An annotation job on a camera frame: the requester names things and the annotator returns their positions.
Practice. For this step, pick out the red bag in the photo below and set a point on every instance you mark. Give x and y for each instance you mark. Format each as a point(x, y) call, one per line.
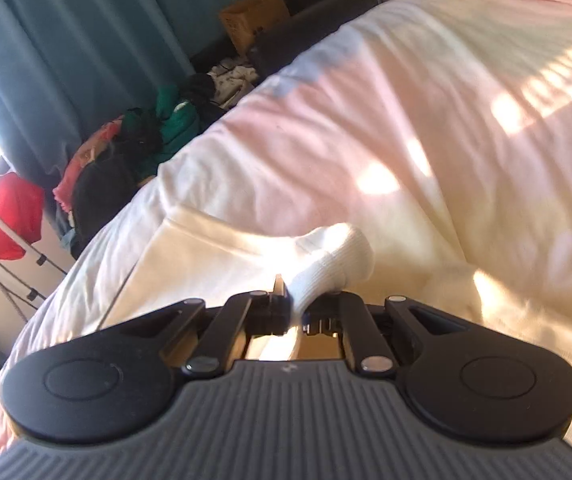
point(8, 215)

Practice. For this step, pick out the brown paper bag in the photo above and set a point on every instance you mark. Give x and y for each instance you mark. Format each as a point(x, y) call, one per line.
point(253, 20)

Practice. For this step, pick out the teal curtain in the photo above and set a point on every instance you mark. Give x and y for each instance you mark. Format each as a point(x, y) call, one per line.
point(85, 35)

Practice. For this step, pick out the white drying rack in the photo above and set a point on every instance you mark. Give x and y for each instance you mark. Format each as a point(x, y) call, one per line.
point(10, 265)

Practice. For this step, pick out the black sofa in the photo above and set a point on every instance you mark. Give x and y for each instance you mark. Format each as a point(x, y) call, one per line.
point(316, 10)

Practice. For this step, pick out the pile of assorted clothes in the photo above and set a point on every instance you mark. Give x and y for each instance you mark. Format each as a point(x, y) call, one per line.
point(150, 145)

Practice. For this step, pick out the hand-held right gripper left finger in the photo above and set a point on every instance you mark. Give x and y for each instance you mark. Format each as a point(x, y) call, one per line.
point(275, 310)

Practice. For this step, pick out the white sock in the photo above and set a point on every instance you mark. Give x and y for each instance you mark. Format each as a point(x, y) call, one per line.
point(246, 260)

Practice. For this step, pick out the pastel tie-dye blanket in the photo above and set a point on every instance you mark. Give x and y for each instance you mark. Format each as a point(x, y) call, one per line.
point(416, 135)

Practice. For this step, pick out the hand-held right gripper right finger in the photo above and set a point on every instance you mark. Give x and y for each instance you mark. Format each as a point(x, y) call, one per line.
point(322, 324)

